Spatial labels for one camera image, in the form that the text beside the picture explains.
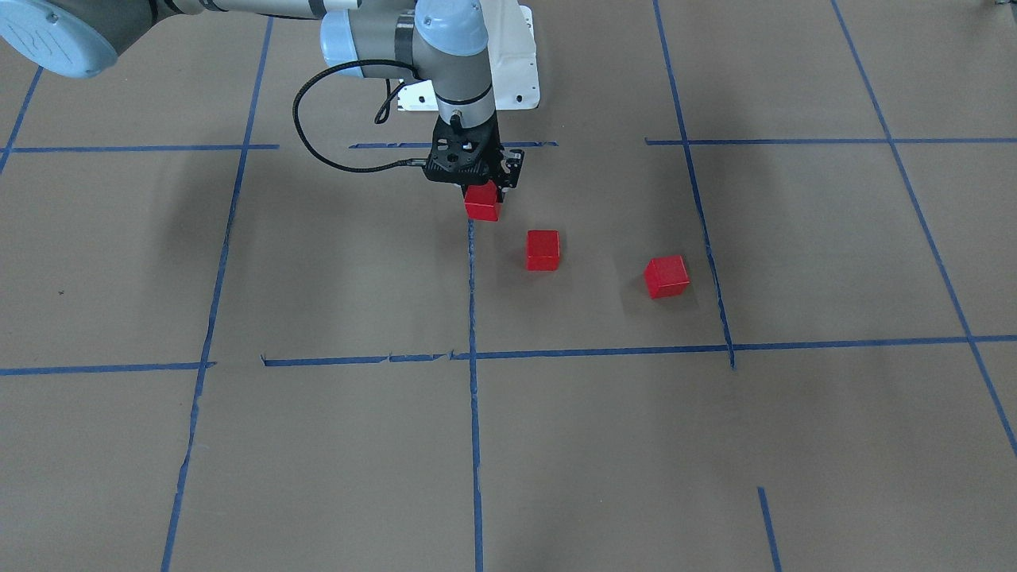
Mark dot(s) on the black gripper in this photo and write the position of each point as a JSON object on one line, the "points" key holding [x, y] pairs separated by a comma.
{"points": [[512, 168]]}

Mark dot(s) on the red cube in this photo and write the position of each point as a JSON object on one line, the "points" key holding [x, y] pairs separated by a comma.
{"points": [[482, 202], [666, 277], [543, 250]]}

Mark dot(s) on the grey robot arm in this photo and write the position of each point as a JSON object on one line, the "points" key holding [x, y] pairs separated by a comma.
{"points": [[371, 39]]}

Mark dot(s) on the white metal base plate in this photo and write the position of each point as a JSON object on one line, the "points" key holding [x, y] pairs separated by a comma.
{"points": [[508, 71]]}

